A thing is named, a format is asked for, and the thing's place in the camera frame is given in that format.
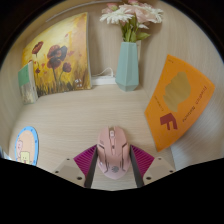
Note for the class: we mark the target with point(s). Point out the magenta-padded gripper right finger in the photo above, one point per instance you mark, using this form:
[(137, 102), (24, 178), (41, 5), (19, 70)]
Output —
[(143, 160)]

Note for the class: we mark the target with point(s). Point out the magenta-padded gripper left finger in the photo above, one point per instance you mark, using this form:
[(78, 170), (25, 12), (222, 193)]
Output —
[(85, 161)]

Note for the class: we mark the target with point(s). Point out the pink computer mouse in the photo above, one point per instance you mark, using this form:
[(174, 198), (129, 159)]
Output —
[(113, 153)]

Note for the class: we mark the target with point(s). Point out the round blue-rimmed cartoon mouse pad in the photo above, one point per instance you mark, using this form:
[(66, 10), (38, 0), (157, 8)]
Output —
[(27, 146)]

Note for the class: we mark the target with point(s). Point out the orange book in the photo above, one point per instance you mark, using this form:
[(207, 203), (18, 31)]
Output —
[(176, 103)]

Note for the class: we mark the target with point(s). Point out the white power strip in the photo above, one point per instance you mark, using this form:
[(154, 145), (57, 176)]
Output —
[(103, 80)]

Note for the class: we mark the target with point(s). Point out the teal faceted vase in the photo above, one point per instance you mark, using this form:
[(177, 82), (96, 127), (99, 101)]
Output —
[(127, 66)]

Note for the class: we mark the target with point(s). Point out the green and beige book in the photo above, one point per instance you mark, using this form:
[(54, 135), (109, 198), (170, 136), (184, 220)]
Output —
[(26, 83)]

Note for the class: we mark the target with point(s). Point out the yellow poppy flower painting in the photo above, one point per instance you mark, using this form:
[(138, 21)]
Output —
[(60, 56)]

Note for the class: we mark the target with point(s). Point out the pink and white flower bouquet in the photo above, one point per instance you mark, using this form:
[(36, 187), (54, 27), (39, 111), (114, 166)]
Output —
[(130, 15)]

